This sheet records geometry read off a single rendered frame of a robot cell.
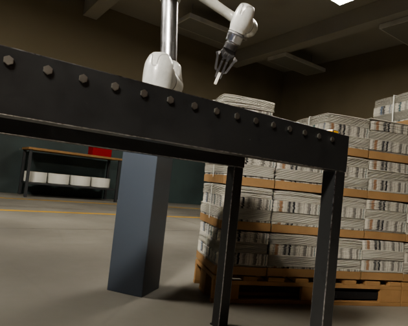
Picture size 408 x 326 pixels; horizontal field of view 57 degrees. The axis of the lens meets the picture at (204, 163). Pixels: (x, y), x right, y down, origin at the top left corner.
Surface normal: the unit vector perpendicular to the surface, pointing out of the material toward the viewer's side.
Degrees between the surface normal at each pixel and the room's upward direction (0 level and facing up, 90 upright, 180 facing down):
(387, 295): 90
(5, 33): 90
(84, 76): 90
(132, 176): 90
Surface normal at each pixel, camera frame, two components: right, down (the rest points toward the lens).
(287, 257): 0.27, -0.02
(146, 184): -0.31, -0.08
